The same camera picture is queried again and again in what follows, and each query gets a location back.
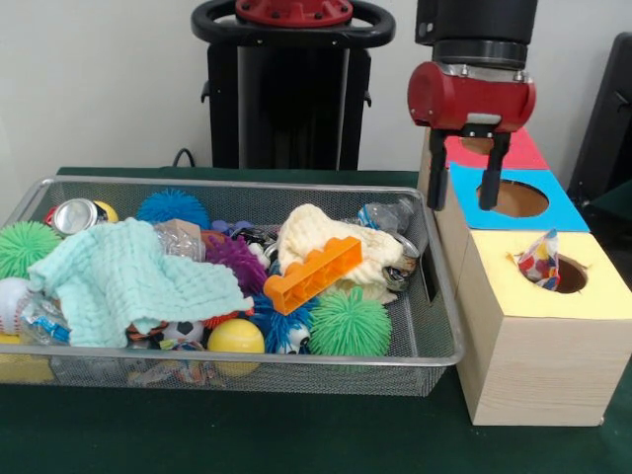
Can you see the blue spiky rubber ball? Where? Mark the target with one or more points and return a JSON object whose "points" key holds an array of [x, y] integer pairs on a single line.
{"points": [[173, 210]]}

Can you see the crushed silver drink can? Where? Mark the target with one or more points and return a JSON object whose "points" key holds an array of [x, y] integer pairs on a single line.
{"points": [[79, 214]]}

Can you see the mint green cloth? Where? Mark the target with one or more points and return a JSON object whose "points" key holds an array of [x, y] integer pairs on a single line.
{"points": [[123, 276]]}

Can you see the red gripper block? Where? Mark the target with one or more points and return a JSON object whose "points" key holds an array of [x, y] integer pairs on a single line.
{"points": [[469, 99]]}

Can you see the wooden box with three holes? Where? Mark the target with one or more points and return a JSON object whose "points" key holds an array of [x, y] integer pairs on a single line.
{"points": [[543, 370]]}

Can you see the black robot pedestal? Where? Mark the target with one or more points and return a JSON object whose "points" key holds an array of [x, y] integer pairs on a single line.
{"points": [[296, 99]]}

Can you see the white cloth with coloured shapes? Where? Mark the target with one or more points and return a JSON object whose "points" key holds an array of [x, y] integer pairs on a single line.
{"points": [[543, 261]]}

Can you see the cream knitted cloth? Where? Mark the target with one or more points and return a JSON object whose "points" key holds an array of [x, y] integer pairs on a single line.
{"points": [[306, 227]]}

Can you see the green spiky rubber ball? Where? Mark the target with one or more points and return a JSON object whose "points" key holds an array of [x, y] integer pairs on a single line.
{"points": [[350, 326], [24, 247]]}

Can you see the dark green table cloth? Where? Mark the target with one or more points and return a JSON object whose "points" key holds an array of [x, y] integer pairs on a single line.
{"points": [[617, 200], [247, 434]]}

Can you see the orange plastic block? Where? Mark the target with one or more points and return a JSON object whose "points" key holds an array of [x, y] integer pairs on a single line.
{"points": [[311, 279]]}

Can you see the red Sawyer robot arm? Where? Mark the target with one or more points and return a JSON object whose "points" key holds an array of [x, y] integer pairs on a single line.
{"points": [[474, 20]]}

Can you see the blue furry toy with eyes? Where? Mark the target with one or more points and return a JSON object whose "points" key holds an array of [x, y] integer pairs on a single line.
{"points": [[279, 326]]}

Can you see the purple spiky rubber ball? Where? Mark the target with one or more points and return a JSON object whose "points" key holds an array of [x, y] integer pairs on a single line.
{"points": [[237, 259]]}

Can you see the shallow mesh bin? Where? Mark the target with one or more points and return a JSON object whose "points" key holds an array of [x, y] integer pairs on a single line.
{"points": [[434, 316]]}

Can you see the smooth yellow ball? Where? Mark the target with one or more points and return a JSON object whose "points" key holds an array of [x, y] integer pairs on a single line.
{"points": [[236, 338]]}

